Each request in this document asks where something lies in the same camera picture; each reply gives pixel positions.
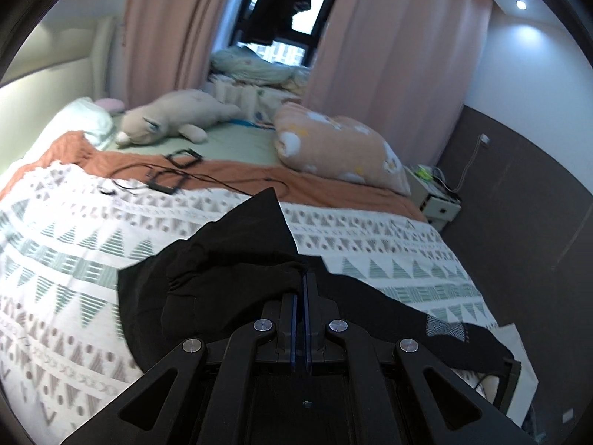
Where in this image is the orange patterned pillow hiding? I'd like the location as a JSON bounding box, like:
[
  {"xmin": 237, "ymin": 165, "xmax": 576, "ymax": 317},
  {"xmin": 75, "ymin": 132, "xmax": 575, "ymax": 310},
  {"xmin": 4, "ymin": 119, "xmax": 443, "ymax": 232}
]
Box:
[{"xmin": 274, "ymin": 102, "xmax": 411, "ymax": 196}]

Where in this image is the cream bedside cabinet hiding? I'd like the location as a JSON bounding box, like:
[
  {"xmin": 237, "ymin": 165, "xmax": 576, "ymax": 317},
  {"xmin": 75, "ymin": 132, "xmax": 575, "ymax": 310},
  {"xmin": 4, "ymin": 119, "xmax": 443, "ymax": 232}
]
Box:
[{"xmin": 405, "ymin": 168, "xmax": 461, "ymax": 232}]

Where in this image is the green item on cabinet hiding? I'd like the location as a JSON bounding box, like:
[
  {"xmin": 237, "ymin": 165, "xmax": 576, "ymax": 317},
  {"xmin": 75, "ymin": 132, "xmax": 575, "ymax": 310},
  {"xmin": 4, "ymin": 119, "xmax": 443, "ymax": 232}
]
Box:
[{"xmin": 415, "ymin": 165, "xmax": 433, "ymax": 181}]

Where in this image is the pink curtain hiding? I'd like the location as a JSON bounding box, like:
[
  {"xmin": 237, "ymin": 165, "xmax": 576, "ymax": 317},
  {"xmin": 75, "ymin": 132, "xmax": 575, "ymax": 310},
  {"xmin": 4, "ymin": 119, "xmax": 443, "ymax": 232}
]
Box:
[{"xmin": 124, "ymin": 0, "xmax": 493, "ymax": 164}]

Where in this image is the white charger cable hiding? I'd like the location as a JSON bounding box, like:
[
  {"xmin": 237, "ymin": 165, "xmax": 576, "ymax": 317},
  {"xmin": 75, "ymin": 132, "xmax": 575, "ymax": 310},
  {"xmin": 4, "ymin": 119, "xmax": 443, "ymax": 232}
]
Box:
[{"xmin": 430, "ymin": 133, "xmax": 493, "ymax": 195}]

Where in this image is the black garment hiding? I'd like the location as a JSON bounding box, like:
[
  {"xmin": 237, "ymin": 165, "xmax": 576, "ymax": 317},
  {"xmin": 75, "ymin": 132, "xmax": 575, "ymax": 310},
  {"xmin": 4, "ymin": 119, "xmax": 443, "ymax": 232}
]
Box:
[{"xmin": 117, "ymin": 188, "xmax": 513, "ymax": 376}]

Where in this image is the beige plush toy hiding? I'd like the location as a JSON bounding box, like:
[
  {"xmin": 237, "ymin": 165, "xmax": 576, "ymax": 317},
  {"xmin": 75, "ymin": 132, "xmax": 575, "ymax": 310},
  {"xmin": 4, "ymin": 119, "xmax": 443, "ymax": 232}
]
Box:
[{"xmin": 115, "ymin": 89, "xmax": 241, "ymax": 148}]

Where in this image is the rumpled light quilt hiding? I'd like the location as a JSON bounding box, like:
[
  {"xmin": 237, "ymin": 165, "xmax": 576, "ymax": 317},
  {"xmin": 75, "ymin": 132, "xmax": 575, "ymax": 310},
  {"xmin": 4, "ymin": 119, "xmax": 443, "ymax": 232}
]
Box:
[{"xmin": 205, "ymin": 45, "xmax": 311, "ymax": 105}]

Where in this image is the white pillow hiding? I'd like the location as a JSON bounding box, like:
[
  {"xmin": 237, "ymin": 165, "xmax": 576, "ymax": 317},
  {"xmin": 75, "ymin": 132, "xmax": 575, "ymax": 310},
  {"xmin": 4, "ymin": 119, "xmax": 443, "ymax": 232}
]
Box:
[{"xmin": 21, "ymin": 98, "xmax": 117, "ymax": 164}]

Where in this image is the white patterned bedspread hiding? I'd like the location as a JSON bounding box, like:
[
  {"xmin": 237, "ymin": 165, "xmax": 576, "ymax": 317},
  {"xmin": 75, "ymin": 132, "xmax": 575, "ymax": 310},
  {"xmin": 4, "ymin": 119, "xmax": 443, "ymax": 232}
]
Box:
[{"xmin": 0, "ymin": 129, "xmax": 504, "ymax": 445}]

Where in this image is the black cable on bed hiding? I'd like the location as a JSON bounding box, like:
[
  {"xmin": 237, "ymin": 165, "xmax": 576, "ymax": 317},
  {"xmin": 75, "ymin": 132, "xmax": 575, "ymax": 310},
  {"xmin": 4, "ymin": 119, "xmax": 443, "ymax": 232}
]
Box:
[{"xmin": 97, "ymin": 148, "xmax": 291, "ymax": 198}]

